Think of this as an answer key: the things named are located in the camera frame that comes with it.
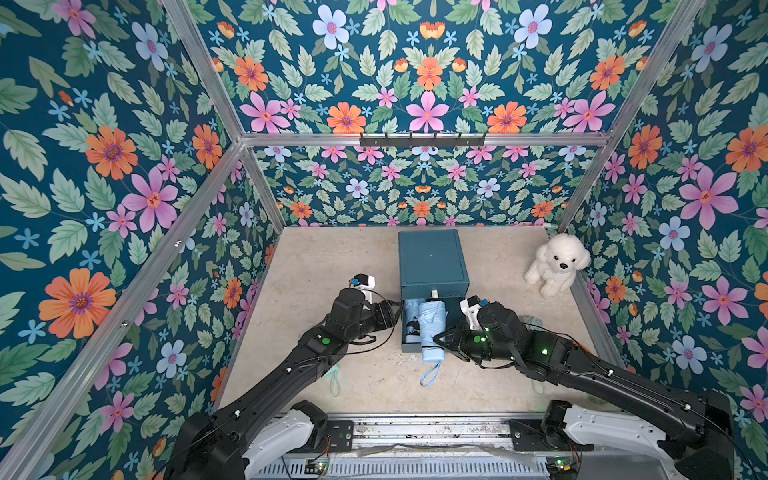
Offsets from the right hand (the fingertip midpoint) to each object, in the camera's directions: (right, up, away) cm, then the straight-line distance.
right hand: (433, 342), depth 68 cm
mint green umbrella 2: (+33, -1, +21) cm, 39 cm away
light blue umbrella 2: (0, +4, +5) cm, 6 cm away
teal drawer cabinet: (+1, +17, +13) cm, 21 cm away
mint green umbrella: (-26, -16, +14) cm, 34 cm away
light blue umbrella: (-4, +2, +12) cm, 13 cm away
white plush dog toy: (+39, +17, +21) cm, 48 cm away
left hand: (-7, +7, +9) cm, 13 cm away
